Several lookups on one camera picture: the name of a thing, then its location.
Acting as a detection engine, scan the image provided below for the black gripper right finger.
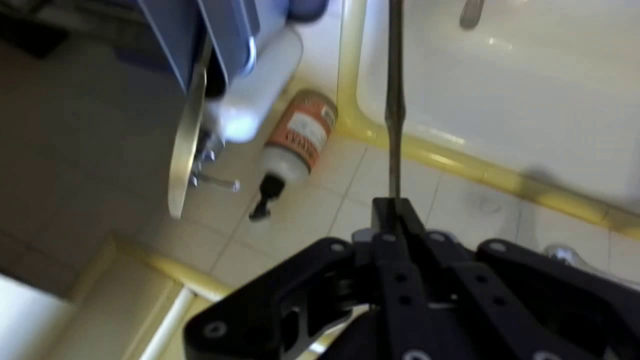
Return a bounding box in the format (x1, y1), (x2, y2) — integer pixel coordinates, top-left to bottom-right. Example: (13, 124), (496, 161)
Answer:
(394, 198), (640, 360)

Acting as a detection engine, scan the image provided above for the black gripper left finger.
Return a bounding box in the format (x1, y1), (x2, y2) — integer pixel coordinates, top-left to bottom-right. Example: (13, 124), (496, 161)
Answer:
(183, 197), (431, 360)

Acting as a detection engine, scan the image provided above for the white ceramic sink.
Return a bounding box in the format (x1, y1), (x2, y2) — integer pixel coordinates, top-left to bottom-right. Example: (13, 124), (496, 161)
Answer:
(337, 0), (640, 232)

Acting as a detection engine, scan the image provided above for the soap dispenser bottle, orange label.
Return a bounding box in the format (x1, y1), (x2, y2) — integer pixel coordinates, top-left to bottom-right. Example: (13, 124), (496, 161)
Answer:
(246, 89), (341, 224)

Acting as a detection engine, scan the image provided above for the white plastic bottle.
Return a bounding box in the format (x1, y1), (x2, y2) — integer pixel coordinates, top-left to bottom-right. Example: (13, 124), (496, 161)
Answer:
(203, 27), (307, 146)

